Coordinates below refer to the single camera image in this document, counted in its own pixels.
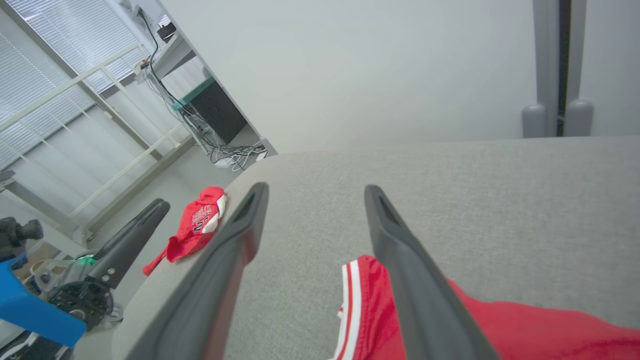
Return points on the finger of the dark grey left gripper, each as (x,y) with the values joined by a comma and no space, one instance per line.
(131,250)
(131,222)

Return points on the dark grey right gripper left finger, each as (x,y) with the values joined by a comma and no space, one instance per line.
(220,280)

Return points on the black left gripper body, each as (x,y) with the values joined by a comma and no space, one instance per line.
(82,300)

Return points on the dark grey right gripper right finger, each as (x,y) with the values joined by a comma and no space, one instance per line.
(420,300)

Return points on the red Bulls jersey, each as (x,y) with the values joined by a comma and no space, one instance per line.
(192,235)

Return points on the red basketball jersey number 23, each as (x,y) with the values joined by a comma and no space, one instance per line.
(525,335)

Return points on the white power strip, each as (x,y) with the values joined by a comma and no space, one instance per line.
(226,161)

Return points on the black computer tower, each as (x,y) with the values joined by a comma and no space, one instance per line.
(220,110)

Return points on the white desk green edge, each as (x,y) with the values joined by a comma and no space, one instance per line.
(175,60)

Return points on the white window blinds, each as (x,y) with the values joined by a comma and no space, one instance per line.
(30,60)

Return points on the blue left camera bracket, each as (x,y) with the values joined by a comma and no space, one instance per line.
(35,310)

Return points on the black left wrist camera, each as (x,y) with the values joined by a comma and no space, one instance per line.
(17,237)

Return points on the grey rounded door post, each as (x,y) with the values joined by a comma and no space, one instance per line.
(579,75)
(542,75)

